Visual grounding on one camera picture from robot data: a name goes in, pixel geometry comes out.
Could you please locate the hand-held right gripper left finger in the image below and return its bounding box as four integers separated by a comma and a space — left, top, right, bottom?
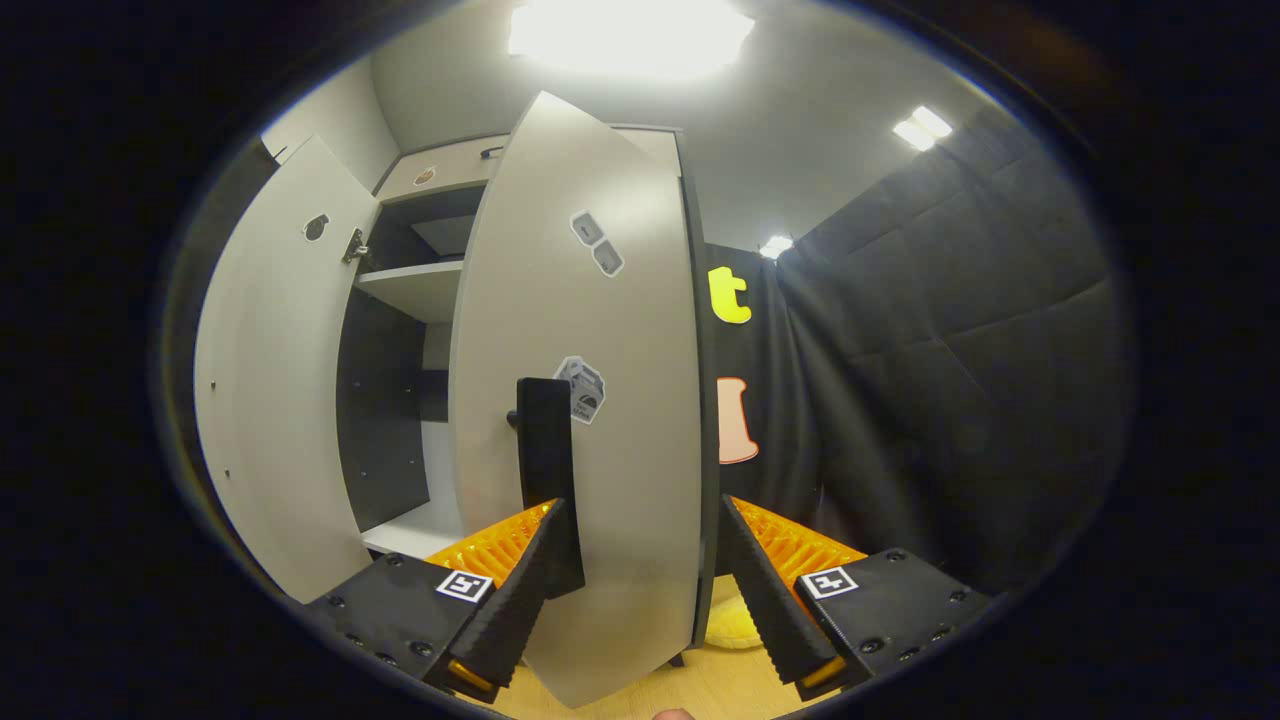
300, 497, 569, 704

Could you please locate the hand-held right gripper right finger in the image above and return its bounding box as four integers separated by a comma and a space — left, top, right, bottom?
720, 493, 993, 701

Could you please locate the grey cabinet door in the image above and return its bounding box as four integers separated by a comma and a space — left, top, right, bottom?
447, 90, 719, 709
193, 135, 381, 604

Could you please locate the grey cabinet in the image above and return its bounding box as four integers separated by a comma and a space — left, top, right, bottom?
335, 125, 701, 561

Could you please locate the wide grey cabinet shelf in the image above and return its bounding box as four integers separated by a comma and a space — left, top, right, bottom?
355, 260, 466, 324

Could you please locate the narrow grey cabinet shelf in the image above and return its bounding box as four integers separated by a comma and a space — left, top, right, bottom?
410, 213, 481, 256

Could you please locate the grey cabinet drawer front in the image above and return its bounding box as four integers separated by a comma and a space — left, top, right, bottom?
375, 133, 511, 204

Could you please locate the yellow fluffy round pad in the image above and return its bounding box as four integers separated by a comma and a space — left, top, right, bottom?
705, 575, 766, 651

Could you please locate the large ceiling light panel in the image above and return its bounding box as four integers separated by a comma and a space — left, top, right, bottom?
508, 0, 756, 81

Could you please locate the black right door handle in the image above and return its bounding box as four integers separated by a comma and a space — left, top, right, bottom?
508, 377, 586, 599

